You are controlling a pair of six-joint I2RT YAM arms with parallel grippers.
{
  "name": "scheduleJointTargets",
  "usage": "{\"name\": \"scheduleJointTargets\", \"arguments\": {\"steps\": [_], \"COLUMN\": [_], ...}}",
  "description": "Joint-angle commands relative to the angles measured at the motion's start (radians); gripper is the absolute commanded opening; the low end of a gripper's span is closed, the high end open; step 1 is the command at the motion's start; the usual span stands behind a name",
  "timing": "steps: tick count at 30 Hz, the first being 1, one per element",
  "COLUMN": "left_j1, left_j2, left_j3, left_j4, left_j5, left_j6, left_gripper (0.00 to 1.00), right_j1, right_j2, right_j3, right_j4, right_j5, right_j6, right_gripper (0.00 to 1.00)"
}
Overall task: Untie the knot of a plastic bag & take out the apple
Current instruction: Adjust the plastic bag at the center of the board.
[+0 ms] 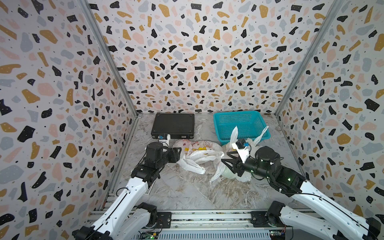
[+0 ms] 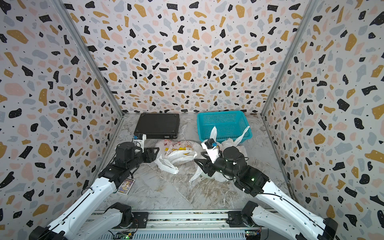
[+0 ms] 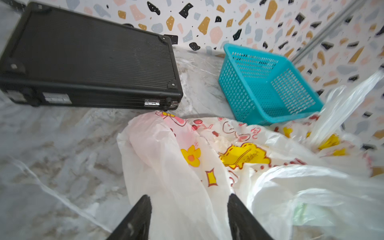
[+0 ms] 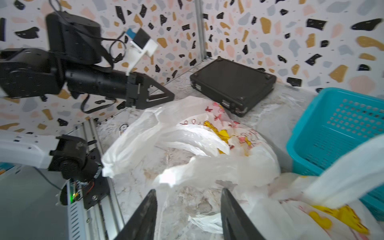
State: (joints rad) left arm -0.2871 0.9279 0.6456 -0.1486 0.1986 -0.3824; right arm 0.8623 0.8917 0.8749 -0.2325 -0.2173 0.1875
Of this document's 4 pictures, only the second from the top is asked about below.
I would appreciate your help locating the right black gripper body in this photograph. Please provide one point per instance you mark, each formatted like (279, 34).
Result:
(212, 168)

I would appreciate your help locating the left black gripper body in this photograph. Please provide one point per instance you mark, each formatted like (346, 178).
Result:
(147, 156)

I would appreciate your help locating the white plastic bag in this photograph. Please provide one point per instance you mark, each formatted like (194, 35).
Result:
(235, 143)
(218, 177)
(171, 154)

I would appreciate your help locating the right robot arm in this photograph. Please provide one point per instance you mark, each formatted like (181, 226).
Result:
(291, 220)

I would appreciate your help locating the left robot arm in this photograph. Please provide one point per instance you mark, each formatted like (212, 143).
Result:
(71, 225)

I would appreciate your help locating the black hard case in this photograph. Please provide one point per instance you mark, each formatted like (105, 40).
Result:
(158, 126)

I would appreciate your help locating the playing card box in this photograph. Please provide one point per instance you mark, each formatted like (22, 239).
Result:
(126, 186)

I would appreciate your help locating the teal plastic basket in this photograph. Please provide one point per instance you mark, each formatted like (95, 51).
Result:
(229, 125)

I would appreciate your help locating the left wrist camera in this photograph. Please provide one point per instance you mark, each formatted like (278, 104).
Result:
(139, 140)

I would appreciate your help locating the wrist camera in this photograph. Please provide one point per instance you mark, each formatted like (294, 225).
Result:
(139, 140)
(212, 149)

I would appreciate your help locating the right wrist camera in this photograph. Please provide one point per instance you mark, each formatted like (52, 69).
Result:
(212, 149)

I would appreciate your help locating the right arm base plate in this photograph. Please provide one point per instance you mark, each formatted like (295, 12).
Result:
(237, 219)

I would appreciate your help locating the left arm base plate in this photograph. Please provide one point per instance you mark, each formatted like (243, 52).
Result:
(135, 220)

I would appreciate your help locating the aluminium front rail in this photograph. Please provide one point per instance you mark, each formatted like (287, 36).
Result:
(188, 225)

